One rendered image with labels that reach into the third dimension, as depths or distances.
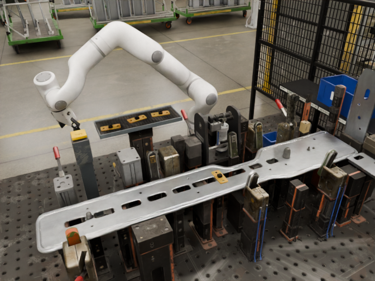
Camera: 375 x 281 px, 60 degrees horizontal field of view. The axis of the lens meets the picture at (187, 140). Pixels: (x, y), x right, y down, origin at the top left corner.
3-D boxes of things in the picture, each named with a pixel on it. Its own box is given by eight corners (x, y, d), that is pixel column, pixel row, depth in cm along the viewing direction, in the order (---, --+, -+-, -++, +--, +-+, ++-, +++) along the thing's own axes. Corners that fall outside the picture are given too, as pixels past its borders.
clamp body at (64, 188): (71, 259, 137) (51, 194, 117) (68, 240, 145) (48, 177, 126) (94, 251, 140) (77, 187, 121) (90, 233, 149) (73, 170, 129)
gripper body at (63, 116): (72, 102, 141) (80, 119, 150) (54, 95, 144) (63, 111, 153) (60, 113, 137) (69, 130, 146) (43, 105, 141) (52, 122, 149)
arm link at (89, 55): (116, 67, 133) (61, 117, 132) (99, 49, 142) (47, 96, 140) (105, 54, 126) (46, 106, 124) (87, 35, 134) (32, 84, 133)
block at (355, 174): (339, 229, 147) (354, 182, 132) (321, 213, 156) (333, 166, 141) (354, 223, 150) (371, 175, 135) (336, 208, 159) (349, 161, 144)
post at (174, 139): (177, 209, 160) (174, 141, 139) (173, 203, 164) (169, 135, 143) (187, 206, 162) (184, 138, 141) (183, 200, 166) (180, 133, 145)
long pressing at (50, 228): (38, 263, 101) (37, 260, 100) (35, 216, 118) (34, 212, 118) (361, 154, 147) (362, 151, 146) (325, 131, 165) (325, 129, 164)
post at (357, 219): (356, 224, 149) (374, 175, 134) (338, 209, 158) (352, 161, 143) (366, 220, 151) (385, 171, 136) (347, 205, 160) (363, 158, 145)
